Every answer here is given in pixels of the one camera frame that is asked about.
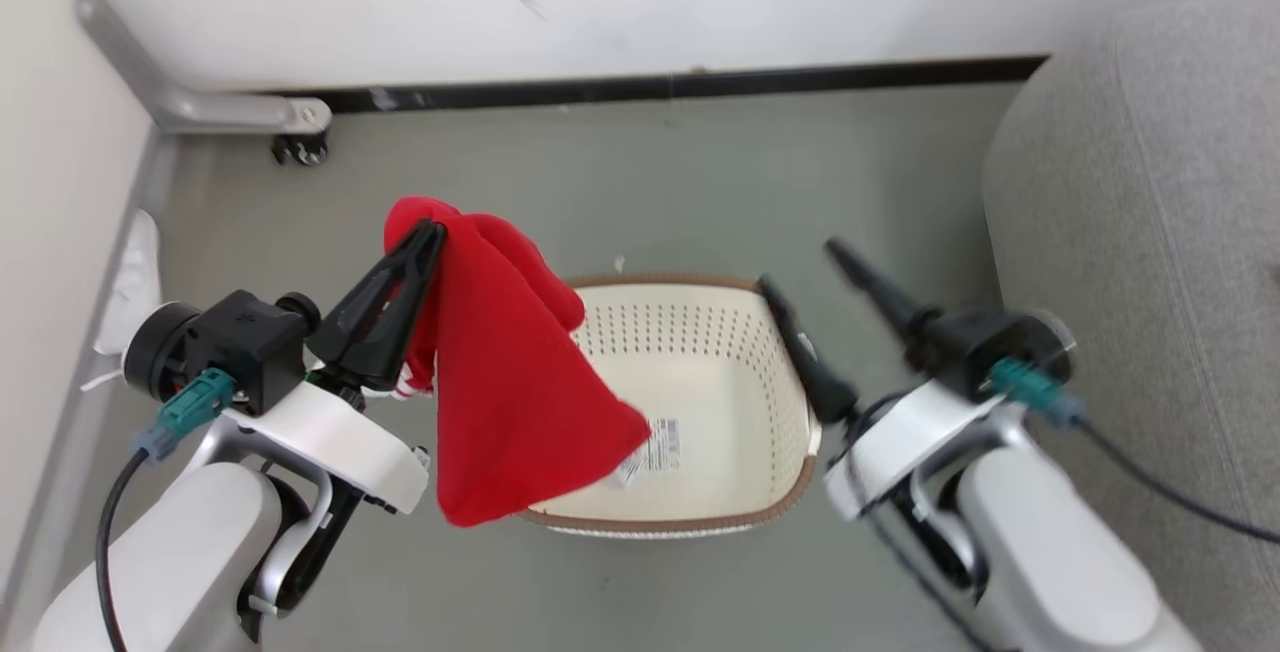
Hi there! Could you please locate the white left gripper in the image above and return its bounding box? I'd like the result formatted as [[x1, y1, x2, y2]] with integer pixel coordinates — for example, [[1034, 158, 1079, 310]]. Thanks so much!
[[225, 219, 447, 516]]

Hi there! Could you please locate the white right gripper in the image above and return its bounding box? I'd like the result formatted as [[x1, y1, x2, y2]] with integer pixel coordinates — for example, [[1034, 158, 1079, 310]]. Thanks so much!
[[756, 237, 1031, 524]]

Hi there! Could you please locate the red garment with white stripe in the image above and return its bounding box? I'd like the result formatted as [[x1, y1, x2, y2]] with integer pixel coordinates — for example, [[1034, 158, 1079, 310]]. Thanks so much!
[[383, 195, 652, 530]]

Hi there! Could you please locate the cream perforated laundry basket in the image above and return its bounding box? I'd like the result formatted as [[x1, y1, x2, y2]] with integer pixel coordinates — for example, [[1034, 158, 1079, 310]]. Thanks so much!
[[515, 272, 824, 541]]

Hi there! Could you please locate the small black caster wheel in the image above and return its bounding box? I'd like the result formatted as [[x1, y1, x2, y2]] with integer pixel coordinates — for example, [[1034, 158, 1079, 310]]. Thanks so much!
[[271, 132, 330, 169]]

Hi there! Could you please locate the white barcode label sticker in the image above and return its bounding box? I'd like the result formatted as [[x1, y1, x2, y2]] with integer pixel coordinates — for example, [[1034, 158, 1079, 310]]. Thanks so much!
[[647, 416, 684, 474]]

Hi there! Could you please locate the white object on floor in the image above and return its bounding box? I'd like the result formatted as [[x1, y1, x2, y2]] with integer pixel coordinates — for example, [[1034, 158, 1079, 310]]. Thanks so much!
[[80, 209, 163, 395]]

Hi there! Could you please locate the grey fabric sofa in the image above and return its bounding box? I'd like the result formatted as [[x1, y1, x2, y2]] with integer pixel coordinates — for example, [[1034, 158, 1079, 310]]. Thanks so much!
[[982, 0, 1280, 652]]

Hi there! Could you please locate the black baseboard strip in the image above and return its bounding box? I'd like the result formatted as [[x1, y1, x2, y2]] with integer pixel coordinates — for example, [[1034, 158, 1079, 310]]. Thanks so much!
[[268, 54, 1050, 116]]

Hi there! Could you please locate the teal plug left camera cable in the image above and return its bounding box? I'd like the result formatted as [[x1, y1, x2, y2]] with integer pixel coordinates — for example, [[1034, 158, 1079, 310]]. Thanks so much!
[[94, 366, 240, 652]]

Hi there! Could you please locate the teal plug camera cable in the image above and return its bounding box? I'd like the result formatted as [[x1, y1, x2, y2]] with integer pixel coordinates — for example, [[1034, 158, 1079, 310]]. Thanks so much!
[[989, 356, 1280, 546], [94, 366, 240, 652]]

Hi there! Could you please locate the teal plug right camera cable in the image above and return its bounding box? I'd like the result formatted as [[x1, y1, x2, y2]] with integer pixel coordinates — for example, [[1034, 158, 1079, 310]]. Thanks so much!
[[989, 356, 1280, 546]]

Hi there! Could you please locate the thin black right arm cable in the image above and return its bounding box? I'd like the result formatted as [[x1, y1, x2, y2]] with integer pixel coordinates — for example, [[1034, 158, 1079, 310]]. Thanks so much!
[[868, 505, 993, 652]]

